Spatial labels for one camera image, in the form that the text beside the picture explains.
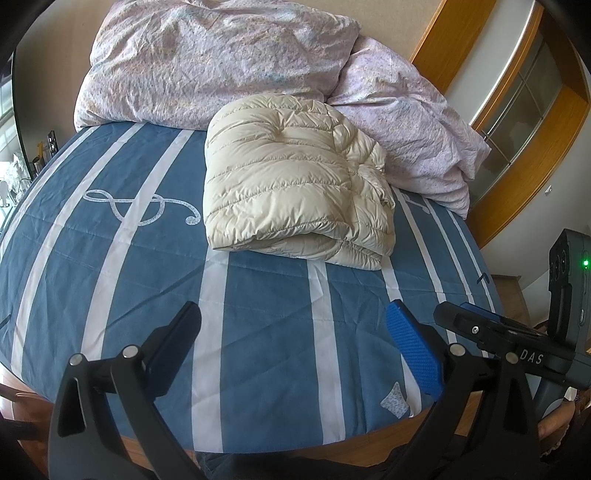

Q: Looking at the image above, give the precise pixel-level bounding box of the pink floral duvet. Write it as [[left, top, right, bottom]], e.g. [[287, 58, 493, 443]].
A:
[[74, 0, 491, 220]]

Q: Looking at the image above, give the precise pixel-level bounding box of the blue white striped bed sheet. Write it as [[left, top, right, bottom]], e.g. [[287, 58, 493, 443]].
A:
[[0, 121, 504, 453]]

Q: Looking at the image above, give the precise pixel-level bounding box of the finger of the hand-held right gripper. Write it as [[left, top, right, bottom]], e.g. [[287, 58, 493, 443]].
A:
[[461, 302, 537, 331], [433, 303, 519, 359]]

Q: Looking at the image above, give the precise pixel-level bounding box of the flat screen television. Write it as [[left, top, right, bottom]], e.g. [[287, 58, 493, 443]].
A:
[[0, 48, 36, 181]]

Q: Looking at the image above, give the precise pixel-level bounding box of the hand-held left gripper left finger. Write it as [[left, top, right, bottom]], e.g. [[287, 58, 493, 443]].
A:
[[47, 301, 204, 480]]

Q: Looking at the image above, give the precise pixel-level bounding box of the person's right hand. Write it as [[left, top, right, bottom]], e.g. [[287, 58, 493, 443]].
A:
[[538, 399, 578, 444]]

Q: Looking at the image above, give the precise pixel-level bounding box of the wooden door with glass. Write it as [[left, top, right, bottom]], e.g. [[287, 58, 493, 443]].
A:
[[411, 0, 591, 247]]

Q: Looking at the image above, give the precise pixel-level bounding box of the beige puffer jacket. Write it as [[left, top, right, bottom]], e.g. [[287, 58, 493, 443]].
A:
[[204, 92, 397, 271]]

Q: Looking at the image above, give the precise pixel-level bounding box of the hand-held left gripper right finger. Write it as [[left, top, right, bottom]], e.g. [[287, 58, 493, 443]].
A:
[[386, 300, 542, 480]]

